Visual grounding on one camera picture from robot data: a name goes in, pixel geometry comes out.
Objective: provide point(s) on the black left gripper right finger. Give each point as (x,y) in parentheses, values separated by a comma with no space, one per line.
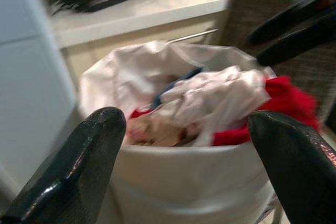
(296,171)

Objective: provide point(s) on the cream cabinet with white countertop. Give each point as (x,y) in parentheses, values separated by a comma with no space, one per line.
(147,19)

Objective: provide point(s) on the white washing machine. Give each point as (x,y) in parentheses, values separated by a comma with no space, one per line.
(29,77)

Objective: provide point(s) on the white round laundry basket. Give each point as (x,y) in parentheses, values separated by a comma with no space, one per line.
(183,176)

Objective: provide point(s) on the red garment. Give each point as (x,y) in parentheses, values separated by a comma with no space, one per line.
(278,98)

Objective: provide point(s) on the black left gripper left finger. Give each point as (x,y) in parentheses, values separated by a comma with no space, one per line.
(71,171)

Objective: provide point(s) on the white garment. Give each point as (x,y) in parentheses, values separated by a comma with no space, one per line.
(218,100)

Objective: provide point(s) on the white shirt with blue trim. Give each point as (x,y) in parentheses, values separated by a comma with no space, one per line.
(136,77)

